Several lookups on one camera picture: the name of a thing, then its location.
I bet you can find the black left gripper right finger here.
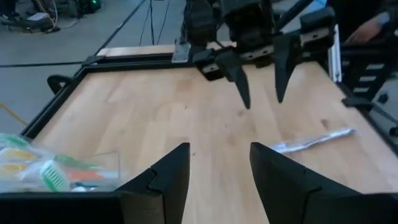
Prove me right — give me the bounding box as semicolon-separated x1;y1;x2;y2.
249;142;398;224

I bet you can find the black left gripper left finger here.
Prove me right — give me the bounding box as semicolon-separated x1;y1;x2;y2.
0;142;191;224

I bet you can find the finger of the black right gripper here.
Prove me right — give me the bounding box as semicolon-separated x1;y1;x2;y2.
273;7;336;103
192;49;251;110

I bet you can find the clear plastic zip bag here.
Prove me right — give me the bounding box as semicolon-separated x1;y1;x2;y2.
70;182;100;191

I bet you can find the orange toothbrush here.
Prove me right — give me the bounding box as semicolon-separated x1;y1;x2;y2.
0;148;35;163
0;163;105;182

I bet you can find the green toothbrush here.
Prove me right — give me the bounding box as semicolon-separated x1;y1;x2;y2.
39;154;94;192

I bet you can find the purple toothbrush in wrapper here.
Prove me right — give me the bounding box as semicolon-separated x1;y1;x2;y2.
268;126;358;156

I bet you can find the clear acrylic organizer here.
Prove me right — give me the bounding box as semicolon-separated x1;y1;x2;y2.
0;133;122;193

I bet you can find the person's hand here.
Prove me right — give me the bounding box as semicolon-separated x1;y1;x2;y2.
344;15;384;45

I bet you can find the black equipment stand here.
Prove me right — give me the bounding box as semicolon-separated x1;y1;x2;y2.
340;40;398;105

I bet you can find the person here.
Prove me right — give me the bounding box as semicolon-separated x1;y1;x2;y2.
337;0;398;44

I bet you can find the black floor cable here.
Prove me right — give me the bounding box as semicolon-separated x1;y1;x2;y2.
137;0;172;47

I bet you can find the black frame hook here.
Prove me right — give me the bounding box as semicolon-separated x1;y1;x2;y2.
46;73;74;95

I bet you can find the yellow cable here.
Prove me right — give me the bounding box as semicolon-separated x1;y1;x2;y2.
0;102;29;127

